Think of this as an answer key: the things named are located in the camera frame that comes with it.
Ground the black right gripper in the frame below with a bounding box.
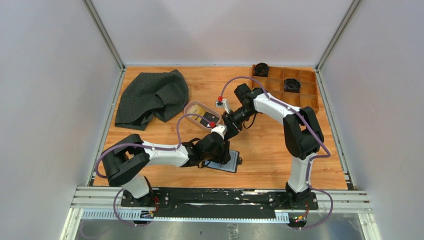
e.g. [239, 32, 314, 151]
[222, 106, 257, 140]

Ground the black leather card holder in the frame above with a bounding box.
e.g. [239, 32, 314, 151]
[204, 150, 242, 173]

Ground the pink oval plastic tray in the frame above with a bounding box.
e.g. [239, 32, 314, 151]
[183, 100, 222, 132]

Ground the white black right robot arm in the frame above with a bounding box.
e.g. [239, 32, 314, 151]
[222, 83, 324, 209]

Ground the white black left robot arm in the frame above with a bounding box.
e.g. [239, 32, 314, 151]
[98, 132, 231, 207]

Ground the black VIP credit card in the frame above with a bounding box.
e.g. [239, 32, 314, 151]
[200, 111, 219, 128]

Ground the gold credit card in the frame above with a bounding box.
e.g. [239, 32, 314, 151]
[195, 110, 206, 122]
[187, 104, 206, 114]

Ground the rolled dark belt top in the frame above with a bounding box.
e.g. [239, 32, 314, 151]
[253, 62, 270, 78]

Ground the dark green dotted cloth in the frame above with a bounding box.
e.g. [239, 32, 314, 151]
[114, 69, 189, 131]

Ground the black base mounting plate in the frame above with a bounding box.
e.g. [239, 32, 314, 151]
[120, 187, 319, 219]

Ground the wooden compartment organizer box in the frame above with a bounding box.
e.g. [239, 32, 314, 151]
[250, 62, 320, 113]

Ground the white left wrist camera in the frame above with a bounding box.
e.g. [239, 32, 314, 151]
[210, 124, 228, 139]

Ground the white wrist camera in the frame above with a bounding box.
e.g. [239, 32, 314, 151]
[215, 98, 231, 114]
[210, 124, 228, 139]

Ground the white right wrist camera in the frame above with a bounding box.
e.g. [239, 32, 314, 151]
[215, 98, 231, 114]

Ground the aluminium frame rail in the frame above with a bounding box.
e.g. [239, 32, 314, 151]
[60, 186, 381, 240]

